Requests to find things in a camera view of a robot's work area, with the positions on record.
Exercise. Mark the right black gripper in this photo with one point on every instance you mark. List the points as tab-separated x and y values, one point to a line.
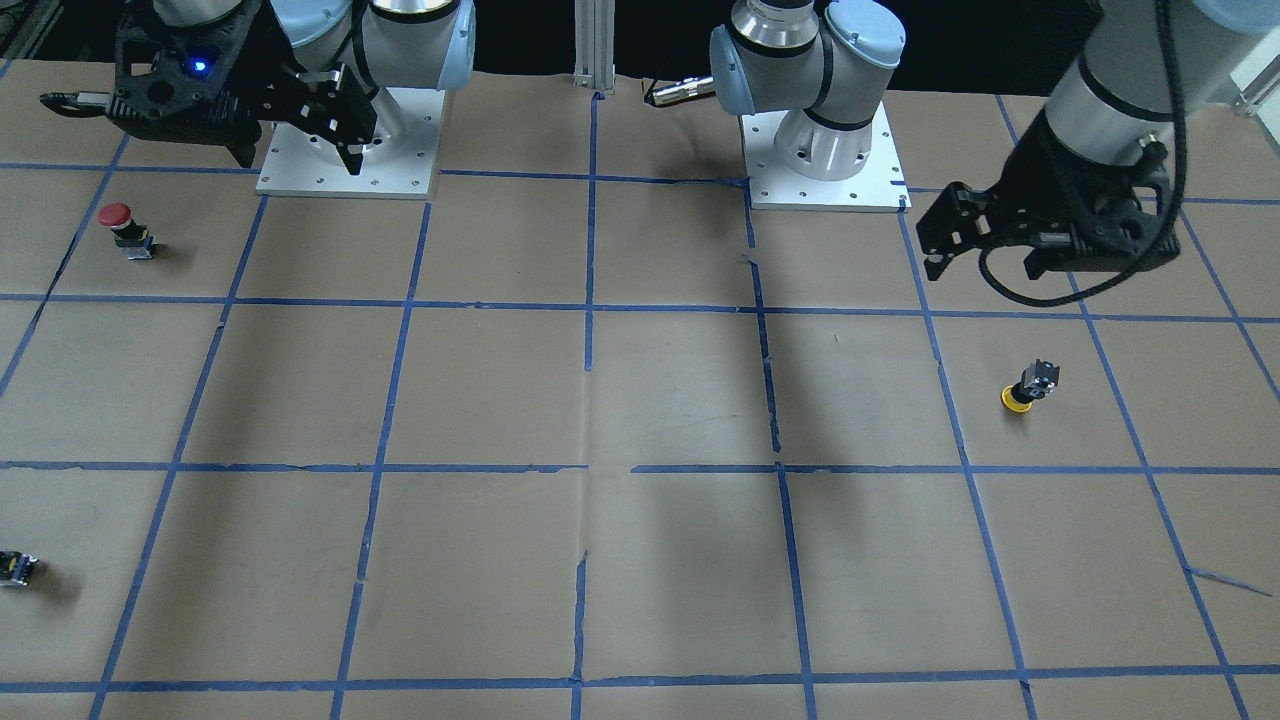
268	62

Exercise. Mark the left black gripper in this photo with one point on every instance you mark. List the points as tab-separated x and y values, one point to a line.
1043	172

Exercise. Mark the yellow push button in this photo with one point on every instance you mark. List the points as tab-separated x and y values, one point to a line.
1038	381

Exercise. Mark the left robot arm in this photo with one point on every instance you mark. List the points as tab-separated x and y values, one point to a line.
1145	68

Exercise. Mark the red push button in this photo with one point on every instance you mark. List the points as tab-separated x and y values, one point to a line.
133	239

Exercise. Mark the aluminium frame post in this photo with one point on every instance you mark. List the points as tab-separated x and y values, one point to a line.
593	36

